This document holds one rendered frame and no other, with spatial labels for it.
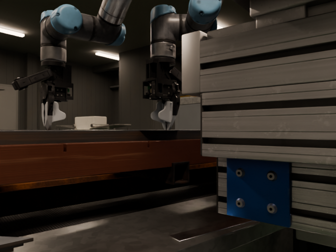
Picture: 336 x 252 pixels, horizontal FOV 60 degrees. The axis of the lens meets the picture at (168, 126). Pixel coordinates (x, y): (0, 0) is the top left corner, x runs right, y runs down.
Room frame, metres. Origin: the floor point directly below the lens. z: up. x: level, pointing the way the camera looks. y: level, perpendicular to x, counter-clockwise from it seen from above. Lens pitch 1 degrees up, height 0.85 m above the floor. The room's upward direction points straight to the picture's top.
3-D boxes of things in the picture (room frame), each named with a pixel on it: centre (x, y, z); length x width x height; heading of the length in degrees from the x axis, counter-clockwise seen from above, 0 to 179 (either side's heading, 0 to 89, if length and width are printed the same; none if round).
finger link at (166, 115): (0.85, 0.01, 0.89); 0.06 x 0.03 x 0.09; 129
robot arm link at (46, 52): (0.91, 0.36, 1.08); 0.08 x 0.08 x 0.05
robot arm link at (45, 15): (0.90, 0.35, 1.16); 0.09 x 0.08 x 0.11; 37
